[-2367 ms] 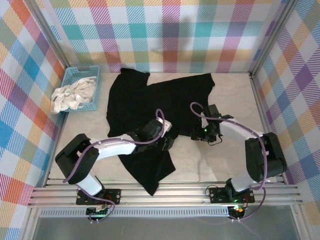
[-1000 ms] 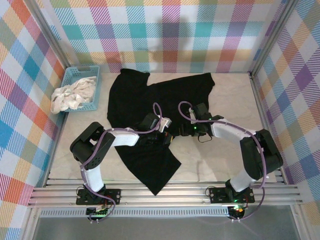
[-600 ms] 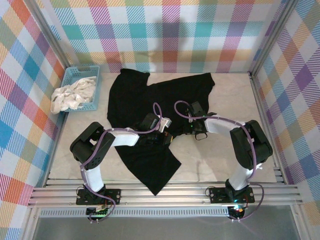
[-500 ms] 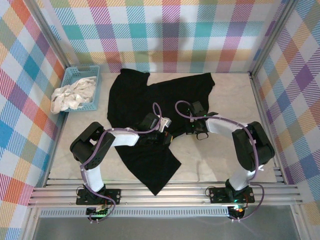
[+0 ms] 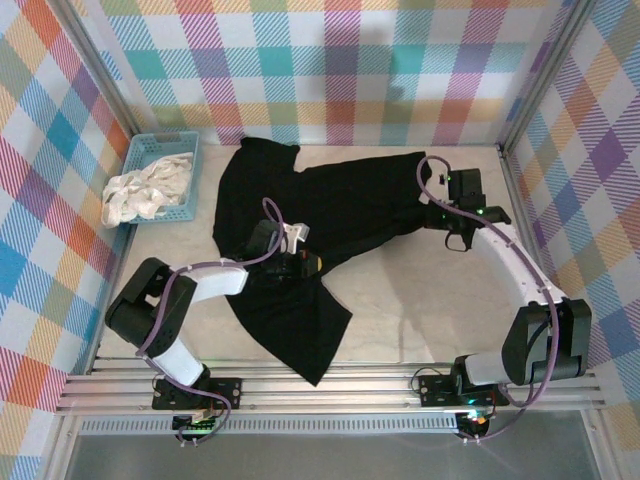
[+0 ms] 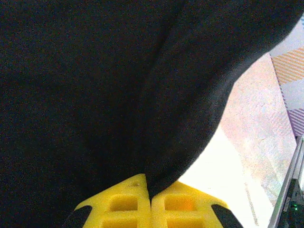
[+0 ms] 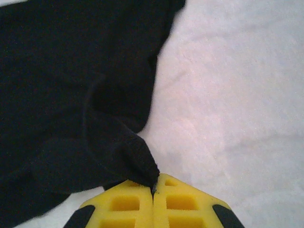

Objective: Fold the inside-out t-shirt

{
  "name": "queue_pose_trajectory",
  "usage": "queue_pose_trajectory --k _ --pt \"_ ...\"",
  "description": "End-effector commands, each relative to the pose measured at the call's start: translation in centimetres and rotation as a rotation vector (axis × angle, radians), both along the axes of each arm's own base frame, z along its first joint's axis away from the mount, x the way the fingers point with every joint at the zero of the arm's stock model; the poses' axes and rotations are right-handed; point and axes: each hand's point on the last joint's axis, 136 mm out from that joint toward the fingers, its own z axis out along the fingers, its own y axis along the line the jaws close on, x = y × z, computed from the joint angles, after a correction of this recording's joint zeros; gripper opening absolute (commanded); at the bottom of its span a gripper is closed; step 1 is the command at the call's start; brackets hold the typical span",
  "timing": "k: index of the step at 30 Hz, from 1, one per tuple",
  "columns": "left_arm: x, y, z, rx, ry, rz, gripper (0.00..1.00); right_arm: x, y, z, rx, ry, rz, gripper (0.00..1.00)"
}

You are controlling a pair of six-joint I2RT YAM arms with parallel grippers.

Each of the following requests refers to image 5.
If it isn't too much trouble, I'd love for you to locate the black t-shirt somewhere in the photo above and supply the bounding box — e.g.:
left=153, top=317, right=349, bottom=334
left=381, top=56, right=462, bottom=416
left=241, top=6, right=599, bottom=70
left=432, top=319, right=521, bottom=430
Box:
left=212, top=137, right=451, bottom=387

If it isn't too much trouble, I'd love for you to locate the crumpled white cloth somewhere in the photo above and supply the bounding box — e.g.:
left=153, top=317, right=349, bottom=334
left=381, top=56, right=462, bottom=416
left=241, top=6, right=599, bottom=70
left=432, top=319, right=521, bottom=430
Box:
left=101, top=151, right=195, bottom=230

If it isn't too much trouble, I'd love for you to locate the blue plastic basket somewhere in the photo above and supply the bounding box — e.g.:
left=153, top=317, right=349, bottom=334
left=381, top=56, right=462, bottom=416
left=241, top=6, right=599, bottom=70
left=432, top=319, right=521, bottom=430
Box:
left=118, top=132, right=205, bottom=223

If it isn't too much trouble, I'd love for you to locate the left controller board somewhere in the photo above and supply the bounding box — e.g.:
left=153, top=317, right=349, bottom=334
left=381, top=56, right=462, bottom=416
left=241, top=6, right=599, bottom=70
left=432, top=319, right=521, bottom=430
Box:
left=172, top=408, right=224, bottom=441

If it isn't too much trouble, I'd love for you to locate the controller board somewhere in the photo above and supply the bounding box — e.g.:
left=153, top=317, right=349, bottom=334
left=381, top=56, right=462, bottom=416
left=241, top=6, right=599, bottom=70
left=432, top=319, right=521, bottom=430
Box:
left=457, top=409, right=494, bottom=439
left=172, top=408, right=224, bottom=441

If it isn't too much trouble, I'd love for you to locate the right controller board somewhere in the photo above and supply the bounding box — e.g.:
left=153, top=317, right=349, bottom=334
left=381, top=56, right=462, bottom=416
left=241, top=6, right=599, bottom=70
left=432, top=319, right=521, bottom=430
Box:
left=457, top=409, right=494, bottom=439

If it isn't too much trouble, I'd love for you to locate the aluminium side rail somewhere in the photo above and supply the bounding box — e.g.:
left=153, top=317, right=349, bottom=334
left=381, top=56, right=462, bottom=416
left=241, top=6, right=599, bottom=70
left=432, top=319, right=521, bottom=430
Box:
left=498, top=143, right=576, bottom=370

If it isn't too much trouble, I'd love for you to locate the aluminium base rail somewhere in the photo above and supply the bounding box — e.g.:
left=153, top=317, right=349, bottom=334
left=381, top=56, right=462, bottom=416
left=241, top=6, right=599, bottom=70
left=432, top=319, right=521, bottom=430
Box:
left=54, top=357, right=606, bottom=415

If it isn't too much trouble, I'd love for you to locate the aluminium frame post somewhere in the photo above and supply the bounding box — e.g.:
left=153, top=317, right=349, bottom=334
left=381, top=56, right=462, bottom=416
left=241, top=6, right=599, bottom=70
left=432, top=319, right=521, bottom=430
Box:
left=498, top=0, right=604, bottom=149
left=47, top=0, right=144, bottom=139

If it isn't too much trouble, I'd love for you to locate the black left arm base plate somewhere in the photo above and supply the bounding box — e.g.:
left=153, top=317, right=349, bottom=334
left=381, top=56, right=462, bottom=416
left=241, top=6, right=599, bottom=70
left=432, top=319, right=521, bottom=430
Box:
left=152, top=374, right=245, bottom=412

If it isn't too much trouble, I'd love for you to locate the slotted grey cable duct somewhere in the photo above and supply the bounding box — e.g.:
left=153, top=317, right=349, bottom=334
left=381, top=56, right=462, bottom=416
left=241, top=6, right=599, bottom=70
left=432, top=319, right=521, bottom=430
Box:
left=78, top=412, right=461, bottom=437

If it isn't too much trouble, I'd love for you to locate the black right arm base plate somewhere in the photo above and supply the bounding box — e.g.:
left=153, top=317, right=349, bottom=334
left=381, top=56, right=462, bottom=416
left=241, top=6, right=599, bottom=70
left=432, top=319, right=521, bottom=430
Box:
left=417, top=372, right=511, bottom=407

